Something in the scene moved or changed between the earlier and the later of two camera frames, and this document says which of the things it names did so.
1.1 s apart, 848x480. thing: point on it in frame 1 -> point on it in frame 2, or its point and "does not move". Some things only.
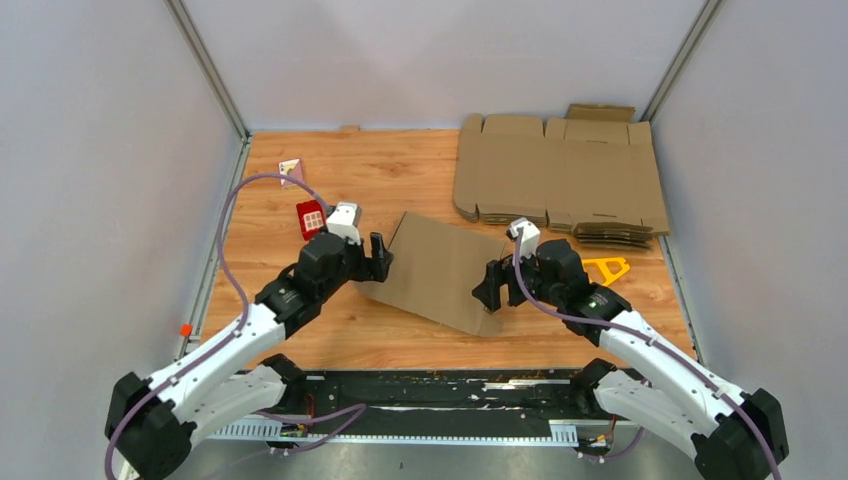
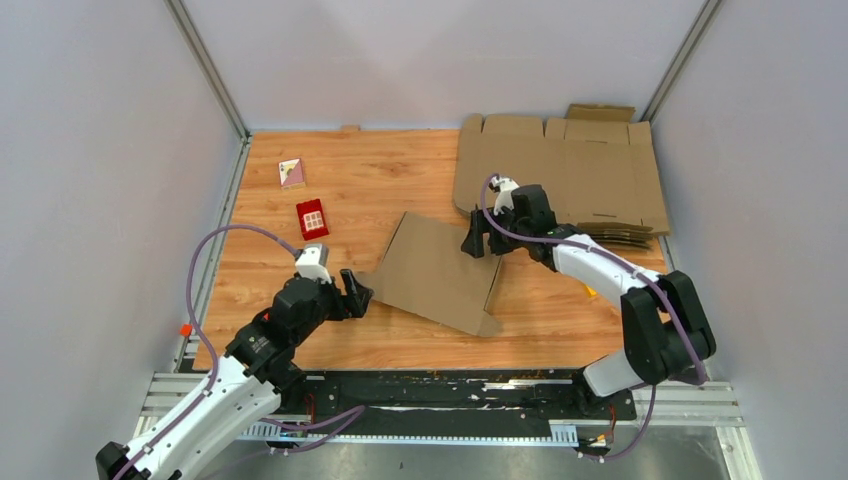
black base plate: (430, 400) does not move
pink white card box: (292, 168) does not move
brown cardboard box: (434, 270) does not move
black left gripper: (375, 268) -> (353, 304)
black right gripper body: (502, 272) -> (499, 241)
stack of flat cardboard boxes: (592, 172) does not move
